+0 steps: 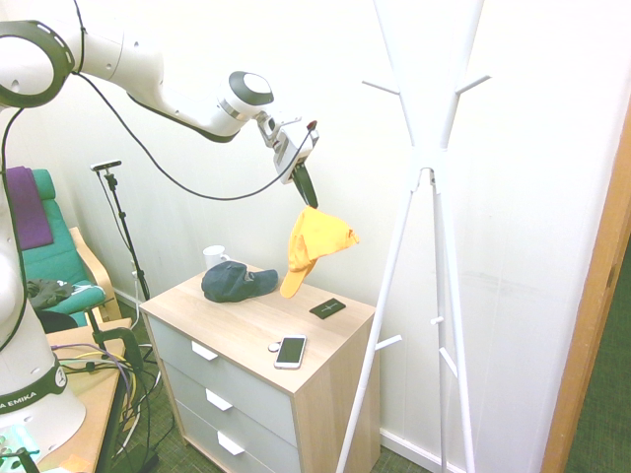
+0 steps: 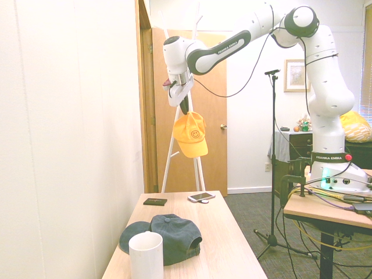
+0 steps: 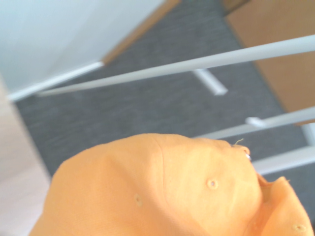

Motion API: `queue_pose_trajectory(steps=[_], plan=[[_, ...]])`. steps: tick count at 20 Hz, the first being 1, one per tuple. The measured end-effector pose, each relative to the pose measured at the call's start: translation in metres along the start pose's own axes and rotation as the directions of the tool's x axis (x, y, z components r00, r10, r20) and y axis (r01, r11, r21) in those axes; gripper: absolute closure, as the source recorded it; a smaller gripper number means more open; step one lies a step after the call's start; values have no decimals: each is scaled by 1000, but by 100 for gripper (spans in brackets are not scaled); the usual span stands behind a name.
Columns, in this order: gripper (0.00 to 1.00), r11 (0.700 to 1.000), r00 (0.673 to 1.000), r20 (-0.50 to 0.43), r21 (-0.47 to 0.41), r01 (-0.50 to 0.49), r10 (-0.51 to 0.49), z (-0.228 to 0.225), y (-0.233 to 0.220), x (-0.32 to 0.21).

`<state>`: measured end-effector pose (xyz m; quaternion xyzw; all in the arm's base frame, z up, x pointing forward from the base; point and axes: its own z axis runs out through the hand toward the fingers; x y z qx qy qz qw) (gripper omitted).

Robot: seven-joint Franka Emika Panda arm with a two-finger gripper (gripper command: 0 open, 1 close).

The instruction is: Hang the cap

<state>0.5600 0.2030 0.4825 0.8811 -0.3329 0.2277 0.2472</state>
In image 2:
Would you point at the orange wooden door frame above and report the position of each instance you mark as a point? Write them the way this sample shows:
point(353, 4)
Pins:
point(145, 116)

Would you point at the red wrist camera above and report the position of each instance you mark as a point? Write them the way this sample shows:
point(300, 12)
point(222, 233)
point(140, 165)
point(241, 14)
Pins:
point(166, 82)

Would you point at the orange wooden door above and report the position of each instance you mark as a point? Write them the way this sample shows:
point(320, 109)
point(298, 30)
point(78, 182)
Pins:
point(209, 130)

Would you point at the dark blue baseball cap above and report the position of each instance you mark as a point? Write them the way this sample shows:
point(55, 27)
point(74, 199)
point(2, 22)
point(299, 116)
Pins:
point(174, 232)

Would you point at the small green object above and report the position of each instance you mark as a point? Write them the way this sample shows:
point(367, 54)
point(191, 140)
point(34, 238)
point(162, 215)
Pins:
point(305, 127)

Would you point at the black stereo camera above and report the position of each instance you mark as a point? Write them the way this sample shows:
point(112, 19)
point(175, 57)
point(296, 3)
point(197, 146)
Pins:
point(272, 71)

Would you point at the black camera tripod stand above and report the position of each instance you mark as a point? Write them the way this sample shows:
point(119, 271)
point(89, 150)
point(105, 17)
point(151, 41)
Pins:
point(273, 174)

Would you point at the black C-clamp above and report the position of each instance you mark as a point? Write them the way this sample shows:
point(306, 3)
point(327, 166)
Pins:
point(286, 186)

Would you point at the red round knob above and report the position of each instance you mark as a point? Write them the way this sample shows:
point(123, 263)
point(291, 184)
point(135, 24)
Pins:
point(348, 157)

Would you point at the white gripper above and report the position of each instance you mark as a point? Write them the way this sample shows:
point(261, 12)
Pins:
point(178, 96)

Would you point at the white smartphone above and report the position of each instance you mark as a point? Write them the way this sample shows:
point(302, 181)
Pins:
point(200, 196)

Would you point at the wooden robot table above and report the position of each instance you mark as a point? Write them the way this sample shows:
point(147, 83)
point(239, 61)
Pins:
point(319, 212)

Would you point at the white coat rack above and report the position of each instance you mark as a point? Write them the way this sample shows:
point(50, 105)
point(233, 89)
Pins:
point(169, 154)

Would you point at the white mug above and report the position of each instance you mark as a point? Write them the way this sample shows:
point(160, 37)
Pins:
point(145, 258)

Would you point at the dark wooden sideboard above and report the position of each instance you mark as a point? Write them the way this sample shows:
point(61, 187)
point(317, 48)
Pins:
point(299, 145)

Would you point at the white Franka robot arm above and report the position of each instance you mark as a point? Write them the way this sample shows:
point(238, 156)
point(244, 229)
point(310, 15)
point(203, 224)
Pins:
point(325, 87)

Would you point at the grey draped cloth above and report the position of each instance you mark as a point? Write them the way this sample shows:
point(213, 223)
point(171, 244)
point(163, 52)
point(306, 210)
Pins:
point(279, 145)

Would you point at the white wall outlet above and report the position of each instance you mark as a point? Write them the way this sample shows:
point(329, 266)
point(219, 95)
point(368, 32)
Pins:
point(267, 167)

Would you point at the dark grey adapter box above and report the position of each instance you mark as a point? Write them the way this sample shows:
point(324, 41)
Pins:
point(363, 208)

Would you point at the framed wall picture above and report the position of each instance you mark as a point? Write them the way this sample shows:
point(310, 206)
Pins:
point(295, 75)

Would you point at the yellow smiley baseball cap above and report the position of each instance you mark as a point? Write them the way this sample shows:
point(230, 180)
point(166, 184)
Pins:
point(189, 142)

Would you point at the black card wallet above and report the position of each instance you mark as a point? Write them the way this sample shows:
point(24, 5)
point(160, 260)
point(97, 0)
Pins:
point(155, 201)

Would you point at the orange fruit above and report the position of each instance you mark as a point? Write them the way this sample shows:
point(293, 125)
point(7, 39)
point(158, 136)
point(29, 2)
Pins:
point(296, 128)

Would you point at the yellow bag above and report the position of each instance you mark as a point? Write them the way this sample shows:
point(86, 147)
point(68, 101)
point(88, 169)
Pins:
point(357, 128)

